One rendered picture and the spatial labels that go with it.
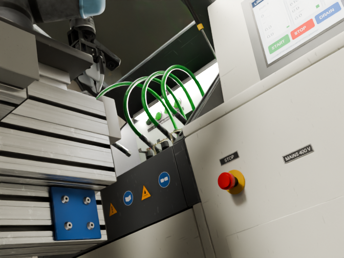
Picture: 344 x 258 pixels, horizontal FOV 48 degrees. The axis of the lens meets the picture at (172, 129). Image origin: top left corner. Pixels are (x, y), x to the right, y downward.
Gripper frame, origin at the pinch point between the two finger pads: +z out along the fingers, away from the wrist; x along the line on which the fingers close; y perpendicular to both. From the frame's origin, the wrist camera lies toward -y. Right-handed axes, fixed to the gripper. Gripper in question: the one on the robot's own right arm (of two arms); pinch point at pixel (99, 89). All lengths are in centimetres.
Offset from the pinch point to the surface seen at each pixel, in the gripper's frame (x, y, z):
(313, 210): 47, -3, 52
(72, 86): -177, -130, -142
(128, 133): -43, -53, -15
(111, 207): -6.6, -3.0, 33.6
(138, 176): 5.6, -3.1, 29.5
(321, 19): 58, -29, 3
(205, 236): 22, -3, 50
